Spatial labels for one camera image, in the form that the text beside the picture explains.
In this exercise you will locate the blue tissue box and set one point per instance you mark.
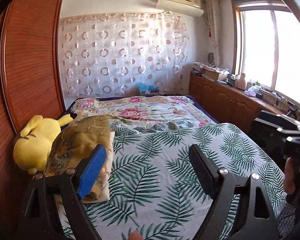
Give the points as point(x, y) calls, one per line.
point(147, 90)

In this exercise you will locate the circle pattern sheer curtain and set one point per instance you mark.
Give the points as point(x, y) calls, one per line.
point(104, 55)

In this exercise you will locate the yellow plush toy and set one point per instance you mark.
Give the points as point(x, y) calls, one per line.
point(34, 142)

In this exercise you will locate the mustard patterned scarf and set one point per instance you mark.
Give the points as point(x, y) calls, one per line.
point(77, 142)

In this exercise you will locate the cardboard box on cabinet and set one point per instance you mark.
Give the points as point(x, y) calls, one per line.
point(215, 74)

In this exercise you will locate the white wall air conditioner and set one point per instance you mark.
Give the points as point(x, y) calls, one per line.
point(187, 7)

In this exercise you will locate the wooden frame window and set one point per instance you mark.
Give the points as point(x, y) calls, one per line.
point(267, 40)

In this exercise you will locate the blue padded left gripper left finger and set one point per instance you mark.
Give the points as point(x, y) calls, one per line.
point(42, 220)

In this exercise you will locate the wooden sliding wardrobe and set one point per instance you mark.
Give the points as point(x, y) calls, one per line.
point(29, 85)

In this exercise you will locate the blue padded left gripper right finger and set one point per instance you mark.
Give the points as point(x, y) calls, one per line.
point(240, 206)

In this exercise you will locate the pink bottle on cabinet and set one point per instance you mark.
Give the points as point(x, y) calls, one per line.
point(241, 82)

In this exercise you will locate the palm leaf bed sheet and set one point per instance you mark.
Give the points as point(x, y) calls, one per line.
point(154, 189)

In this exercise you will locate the long wooden cabinet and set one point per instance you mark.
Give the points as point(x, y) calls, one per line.
point(227, 104)

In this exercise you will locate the person right hand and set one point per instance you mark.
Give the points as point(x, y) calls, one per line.
point(291, 171)

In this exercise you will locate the floral quilt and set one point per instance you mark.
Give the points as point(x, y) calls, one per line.
point(154, 112)

